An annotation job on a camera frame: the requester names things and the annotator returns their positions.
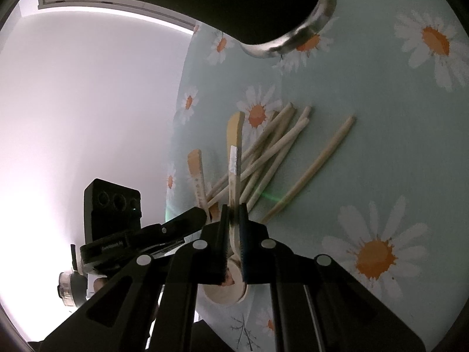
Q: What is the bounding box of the wooden spoon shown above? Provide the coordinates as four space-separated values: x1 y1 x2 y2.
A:
203 145 250 306
187 149 212 225
226 111 246 152

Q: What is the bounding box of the black utensil holder metal rim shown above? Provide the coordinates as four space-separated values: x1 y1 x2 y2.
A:
85 0 337 60

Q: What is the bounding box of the pile of wooden chopsticks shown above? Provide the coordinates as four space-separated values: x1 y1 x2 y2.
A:
206 102 313 209

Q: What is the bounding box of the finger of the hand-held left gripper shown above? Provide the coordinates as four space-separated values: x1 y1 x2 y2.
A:
126 207 208 256

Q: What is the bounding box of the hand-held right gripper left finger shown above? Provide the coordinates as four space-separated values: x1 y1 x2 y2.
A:
40 204 231 352

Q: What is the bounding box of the daisy print tablecloth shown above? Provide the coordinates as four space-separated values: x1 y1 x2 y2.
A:
165 0 469 352

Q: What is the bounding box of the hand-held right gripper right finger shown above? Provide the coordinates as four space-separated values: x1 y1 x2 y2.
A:
238 202 427 352

